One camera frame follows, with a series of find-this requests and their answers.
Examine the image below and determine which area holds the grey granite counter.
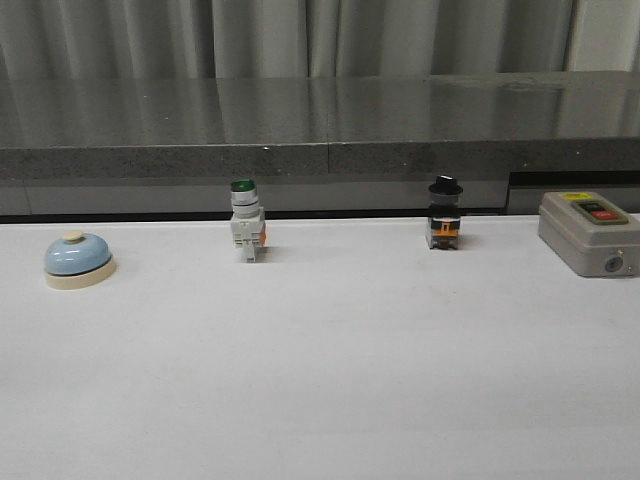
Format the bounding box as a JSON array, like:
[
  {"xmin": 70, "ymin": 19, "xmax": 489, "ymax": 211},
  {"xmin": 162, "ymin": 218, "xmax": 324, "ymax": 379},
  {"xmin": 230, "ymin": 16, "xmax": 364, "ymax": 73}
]
[{"xmin": 1, "ymin": 72, "xmax": 639, "ymax": 222}]

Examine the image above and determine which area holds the grey push button switch box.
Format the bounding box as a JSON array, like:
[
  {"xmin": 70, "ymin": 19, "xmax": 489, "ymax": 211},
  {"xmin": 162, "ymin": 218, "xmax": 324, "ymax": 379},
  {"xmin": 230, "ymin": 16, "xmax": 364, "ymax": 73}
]
[{"xmin": 538, "ymin": 191, "xmax": 639, "ymax": 278}]

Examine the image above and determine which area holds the grey curtain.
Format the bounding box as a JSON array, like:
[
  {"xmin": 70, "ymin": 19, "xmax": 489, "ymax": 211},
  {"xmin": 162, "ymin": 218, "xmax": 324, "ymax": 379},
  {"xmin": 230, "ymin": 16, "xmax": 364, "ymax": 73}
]
[{"xmin": 1, "ymin": 1, "xmax": 639, "ymax": 80}]

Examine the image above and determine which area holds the green pushbutton switch white body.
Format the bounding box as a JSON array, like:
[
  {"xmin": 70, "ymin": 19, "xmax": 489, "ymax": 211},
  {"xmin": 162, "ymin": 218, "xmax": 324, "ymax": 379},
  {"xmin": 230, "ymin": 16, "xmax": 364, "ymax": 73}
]
[{"xmin": 230, "ymin": 178, "xmax": 266, "ymax": 262}]

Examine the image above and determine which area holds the blue call bell cream base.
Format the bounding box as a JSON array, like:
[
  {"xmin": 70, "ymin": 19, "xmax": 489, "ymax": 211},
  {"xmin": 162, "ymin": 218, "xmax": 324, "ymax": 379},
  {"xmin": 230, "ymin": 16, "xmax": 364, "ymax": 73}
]
[{"xmin": 44, "ymin": 230, "xmax": 117, "ymax": 290}]

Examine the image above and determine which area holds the black rotary selector switch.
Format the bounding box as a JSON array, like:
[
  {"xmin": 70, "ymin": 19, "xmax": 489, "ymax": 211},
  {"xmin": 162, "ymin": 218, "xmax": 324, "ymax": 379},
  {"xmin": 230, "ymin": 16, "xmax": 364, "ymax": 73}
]
[{"xmin": 426, "ymin": 175, "xmax": 463, "ymax": 250}]

